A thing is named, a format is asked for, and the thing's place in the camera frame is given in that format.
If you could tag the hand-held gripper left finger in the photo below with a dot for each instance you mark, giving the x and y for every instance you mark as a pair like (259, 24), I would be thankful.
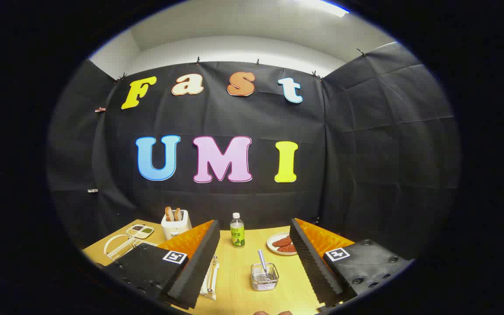
(199, 267)

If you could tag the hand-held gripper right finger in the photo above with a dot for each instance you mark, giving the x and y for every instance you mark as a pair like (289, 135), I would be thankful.
(311, 262)

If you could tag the white plate with meat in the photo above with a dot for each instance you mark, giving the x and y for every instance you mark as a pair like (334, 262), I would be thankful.
(271, 245)

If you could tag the red meat slice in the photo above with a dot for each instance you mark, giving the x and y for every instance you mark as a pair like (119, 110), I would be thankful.
(288, 249)
(282, 241)

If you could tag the white toaster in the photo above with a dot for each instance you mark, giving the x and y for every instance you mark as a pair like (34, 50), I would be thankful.
(175, 228)

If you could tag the green label drink bottle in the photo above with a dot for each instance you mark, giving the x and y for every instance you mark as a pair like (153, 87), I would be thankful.
(237, 234)

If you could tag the toast bread slice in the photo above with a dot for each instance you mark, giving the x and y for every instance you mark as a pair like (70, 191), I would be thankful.
(169, 214)
(178, 214)

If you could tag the small divided condiment tray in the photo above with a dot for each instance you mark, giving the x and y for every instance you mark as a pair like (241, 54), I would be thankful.
(140, 230)

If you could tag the black backdrop cloth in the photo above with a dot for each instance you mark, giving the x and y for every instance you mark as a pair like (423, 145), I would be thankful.
(234, 113)

